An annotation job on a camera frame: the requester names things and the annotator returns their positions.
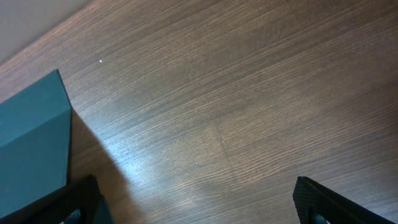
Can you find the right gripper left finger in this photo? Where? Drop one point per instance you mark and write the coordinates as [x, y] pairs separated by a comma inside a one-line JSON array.
[[78, 202]]

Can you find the dark green box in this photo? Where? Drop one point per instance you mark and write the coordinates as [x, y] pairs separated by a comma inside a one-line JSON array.
[[36, 128]]

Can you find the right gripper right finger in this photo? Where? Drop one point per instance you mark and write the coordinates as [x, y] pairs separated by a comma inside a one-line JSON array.
[[316, 204]]

